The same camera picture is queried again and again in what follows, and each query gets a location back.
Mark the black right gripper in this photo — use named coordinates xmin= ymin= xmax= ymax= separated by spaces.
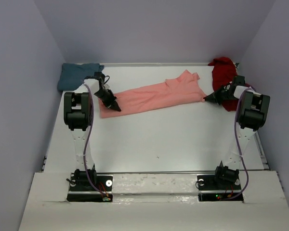
xmin=203 ymin=85 xmax=237 ymax=105

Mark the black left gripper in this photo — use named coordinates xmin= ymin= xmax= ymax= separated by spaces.
xmin=93 ymin=89 xmax=120 ymax=111

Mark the pink t-shirt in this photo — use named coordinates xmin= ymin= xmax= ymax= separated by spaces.
xmin=99 ymin=70 xmax=206 ymax=118

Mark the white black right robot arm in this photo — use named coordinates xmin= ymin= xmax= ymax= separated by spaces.
xmin=204 ymin=75 xmax=271 ymax=189

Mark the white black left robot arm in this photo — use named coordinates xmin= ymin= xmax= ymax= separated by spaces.
xmin=63 ymin=72 xmax=121 ymax=194

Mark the folded teal t-shirt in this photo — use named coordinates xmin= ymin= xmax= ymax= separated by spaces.
xmin=57 ymin=63 xmax=105 ymax=91

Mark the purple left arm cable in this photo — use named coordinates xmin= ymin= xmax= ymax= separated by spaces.
xmin=83 ymin=81 xmax=109 ymax=195

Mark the white table edge rail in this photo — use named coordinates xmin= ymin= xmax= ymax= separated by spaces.
xmin=101 ymin=63 xmax=209 ymax=68

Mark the aluminium front rail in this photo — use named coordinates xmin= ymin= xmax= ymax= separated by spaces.
xmin=97 ymin=171 xmax=202 ymax=175

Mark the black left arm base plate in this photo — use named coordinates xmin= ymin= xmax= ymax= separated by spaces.
xmin=66 ymin=174 xmax=113 ymax=203

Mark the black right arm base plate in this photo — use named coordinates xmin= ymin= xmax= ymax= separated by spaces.
xmin=195 ymin=175 xmax=244 ymax=202

